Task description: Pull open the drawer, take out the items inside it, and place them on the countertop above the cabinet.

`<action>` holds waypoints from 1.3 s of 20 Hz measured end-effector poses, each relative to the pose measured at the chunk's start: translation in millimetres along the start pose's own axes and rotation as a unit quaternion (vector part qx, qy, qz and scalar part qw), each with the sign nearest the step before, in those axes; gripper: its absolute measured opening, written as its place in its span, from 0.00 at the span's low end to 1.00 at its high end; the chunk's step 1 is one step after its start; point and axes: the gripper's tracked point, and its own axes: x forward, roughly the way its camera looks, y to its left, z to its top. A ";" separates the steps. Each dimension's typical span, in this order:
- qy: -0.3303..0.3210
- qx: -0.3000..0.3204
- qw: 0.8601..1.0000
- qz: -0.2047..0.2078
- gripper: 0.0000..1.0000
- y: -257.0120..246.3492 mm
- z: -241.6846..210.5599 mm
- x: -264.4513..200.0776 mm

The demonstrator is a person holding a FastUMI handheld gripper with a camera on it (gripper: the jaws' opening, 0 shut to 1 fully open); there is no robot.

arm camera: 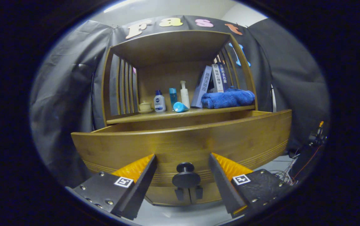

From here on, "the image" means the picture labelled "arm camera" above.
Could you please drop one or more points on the clear teal bottle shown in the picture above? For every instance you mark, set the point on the clear teal bottle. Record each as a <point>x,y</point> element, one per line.
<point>172,95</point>

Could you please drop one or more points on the black backdrop cloth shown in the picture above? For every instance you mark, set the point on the black backdrop cloth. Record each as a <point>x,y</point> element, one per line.
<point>73,88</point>

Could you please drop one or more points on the grey leaning book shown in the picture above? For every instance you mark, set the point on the grey leaning book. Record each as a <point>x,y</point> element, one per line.
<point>201,86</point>

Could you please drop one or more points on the black and orange device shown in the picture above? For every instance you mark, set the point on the black and orange device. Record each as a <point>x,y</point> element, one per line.
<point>317,136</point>

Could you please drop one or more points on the white pump bottle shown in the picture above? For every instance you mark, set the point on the white pump bottle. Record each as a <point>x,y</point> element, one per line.
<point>184,95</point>

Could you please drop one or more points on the white spine book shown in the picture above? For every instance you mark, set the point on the white spine book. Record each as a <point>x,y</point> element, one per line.
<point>217,78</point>

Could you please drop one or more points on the wooden drawer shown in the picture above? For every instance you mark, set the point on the wooden drawer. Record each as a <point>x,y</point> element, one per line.
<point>183,141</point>

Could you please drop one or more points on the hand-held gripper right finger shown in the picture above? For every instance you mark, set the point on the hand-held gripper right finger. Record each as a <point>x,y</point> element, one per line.
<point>222,185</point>

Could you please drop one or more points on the black drawer knob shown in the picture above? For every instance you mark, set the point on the black drawer knob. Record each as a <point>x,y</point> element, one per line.
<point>186,179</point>

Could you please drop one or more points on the white bottle with blue cap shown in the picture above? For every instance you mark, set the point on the white bottle with blue cap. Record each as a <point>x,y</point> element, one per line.
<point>159,103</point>

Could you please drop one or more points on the blue and white tube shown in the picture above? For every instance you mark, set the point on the blue and white tube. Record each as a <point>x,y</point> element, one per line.
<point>179,107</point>

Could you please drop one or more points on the wooden countertop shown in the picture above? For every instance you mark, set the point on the wooden countertop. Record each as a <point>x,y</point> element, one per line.
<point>155,115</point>

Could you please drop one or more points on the wooden cabinet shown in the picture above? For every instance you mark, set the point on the wooden cabinet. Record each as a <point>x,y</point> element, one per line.
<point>167,47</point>

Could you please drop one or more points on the folded blue towel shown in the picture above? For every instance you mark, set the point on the folded blue towel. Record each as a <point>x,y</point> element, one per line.
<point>227,99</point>

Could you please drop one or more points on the wooden cabinet door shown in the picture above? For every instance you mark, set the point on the wooden cabinet door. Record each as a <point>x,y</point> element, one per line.
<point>161,194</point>
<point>210,194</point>

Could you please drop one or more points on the dark blue book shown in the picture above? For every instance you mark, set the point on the dark blue book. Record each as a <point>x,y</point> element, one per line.
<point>225,75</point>

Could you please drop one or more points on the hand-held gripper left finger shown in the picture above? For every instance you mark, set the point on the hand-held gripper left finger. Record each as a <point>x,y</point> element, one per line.
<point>142,188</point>

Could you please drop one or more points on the beige lidded teacup with saucer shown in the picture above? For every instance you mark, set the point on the beige lidded teacup with saucer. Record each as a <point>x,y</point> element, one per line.
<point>144,106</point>

